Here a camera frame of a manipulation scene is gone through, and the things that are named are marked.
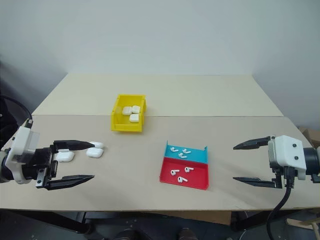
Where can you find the dark rounded shape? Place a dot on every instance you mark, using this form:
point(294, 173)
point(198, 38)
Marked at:
point(127, 235)

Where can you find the light wooden piece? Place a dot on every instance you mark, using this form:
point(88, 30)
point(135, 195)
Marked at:
point(302, 223)

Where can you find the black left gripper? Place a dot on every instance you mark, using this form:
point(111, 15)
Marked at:
point(42, 160)

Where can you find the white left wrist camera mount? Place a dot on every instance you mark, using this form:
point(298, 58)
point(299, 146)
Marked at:
point(21, 140)

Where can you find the teal and red tray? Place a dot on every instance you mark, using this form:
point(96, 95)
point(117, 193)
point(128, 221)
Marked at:
point(195, 175)

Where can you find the white earbud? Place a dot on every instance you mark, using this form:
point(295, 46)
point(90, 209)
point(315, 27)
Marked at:
point(182, 179)
point(182, 156)
point(174, 172)
point(185, 150)
point(188, 169)
point(173, 149)

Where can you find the yellow plastic bin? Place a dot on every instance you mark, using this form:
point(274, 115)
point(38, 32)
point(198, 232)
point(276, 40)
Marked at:
point(125, 126)

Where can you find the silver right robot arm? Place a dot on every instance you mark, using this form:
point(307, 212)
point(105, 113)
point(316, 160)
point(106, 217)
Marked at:
point(311, 160)

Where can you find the brown panel under table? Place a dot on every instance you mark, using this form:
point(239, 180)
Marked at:
point(200, 217)

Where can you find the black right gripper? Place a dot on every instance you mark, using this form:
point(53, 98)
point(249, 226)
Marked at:
point(277, 173)

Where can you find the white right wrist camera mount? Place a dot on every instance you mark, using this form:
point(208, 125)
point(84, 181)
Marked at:
point(287, 152)

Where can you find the black equipment beside table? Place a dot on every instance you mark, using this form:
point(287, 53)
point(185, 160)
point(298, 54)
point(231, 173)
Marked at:
point(7, 115)

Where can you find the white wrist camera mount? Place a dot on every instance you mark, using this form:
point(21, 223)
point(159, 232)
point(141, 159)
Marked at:
point(21, 140)
point(287, 152)

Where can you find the black table frame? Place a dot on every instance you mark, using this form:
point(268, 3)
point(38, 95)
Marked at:
point(236, 221)

